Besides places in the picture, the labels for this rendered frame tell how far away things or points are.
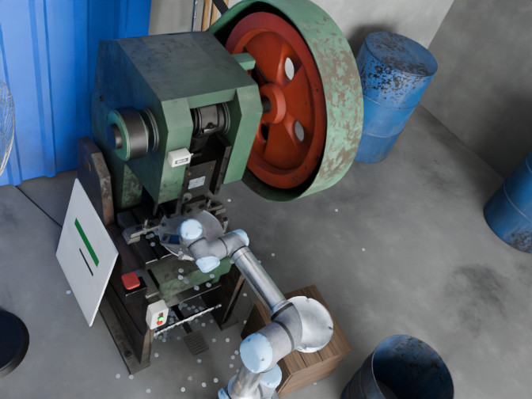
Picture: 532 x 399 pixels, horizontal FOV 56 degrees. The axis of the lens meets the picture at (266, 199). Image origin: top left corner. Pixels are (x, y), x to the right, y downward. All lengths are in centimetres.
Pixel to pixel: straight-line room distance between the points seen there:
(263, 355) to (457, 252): 257
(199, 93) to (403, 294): 219
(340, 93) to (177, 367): 167
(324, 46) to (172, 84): 54
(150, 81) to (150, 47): 21
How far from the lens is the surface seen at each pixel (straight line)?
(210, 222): 230
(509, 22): 478
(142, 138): 174
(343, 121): 182
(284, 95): 205
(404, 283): 355
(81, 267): 279
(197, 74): 186
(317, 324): 262
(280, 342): 169
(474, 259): 404
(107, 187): 237
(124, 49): 192
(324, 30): 188
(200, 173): 203
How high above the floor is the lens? 254
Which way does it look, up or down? 45 degrees down
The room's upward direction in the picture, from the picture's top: 21 degrees clockwise
